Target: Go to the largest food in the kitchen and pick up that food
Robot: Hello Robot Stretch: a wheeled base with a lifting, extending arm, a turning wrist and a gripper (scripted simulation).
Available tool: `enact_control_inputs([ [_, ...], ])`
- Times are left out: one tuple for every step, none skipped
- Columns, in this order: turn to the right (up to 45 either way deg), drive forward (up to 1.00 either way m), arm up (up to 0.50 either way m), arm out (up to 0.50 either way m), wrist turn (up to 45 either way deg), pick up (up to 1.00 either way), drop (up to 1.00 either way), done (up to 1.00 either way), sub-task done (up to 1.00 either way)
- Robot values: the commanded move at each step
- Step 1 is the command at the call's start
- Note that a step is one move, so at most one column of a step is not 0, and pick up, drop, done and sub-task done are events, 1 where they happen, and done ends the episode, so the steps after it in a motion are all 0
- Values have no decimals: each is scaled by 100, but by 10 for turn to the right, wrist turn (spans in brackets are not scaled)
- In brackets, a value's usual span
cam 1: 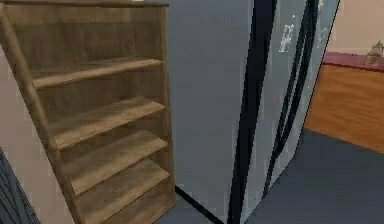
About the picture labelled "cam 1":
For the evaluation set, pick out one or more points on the brown wooden shelf unit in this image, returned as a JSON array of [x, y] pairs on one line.
[[100, 116]]

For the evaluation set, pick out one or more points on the grey fridge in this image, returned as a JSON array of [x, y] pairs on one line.
[[206, 100]]

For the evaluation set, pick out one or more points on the wooden cupboard with maroon top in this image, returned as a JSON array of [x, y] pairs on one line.
[[346, 100]]

